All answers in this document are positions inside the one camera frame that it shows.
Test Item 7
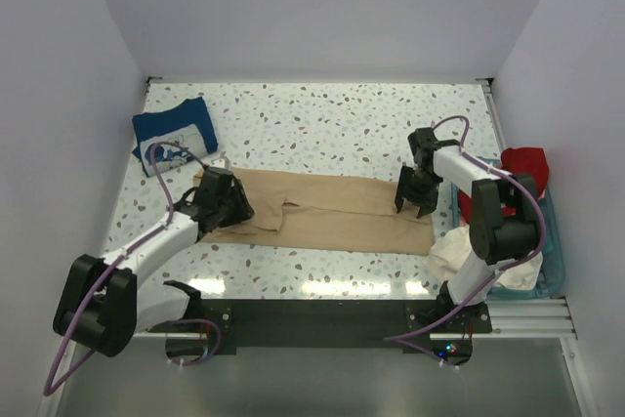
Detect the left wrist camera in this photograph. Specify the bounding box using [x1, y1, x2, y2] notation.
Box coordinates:
[210, 155, 231, 170]

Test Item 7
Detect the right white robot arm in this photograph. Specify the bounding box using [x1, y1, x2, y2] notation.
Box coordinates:
[393, 127, 547, 342]

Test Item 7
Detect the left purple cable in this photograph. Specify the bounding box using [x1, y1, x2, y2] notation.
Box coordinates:
[42, 142, 224, 397]

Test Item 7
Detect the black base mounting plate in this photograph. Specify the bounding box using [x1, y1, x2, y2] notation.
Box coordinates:
[164, 297, 492, 369]

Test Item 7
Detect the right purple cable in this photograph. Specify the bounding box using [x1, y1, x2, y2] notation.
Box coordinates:
[383, 116, 544, 357]

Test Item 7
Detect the clear blue plastic bin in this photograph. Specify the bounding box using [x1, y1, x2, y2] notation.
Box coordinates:
[434, 147, 564, 305]

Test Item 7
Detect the white t-shirt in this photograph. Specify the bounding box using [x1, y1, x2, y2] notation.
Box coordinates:
[424, 226, 543, 291]

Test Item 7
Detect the beige t-shirt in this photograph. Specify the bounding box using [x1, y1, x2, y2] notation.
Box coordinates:
[201, 168, 435, 256]

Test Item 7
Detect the purple cable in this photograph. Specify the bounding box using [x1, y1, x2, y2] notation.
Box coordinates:
[42, 142, 224, 397]
[383, 116, 544, 357]

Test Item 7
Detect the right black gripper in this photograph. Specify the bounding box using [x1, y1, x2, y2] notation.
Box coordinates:
[395, 166, 439, 218]

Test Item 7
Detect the folded blue t-shirt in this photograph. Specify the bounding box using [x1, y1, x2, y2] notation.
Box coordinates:
[132, 97, 219, 178]

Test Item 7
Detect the red t-shirt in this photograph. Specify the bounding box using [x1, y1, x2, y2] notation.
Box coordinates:
[457, 147, 550, 226]

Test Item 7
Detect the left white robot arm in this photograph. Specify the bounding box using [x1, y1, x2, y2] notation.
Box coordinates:
[53, 167, 254, 357]

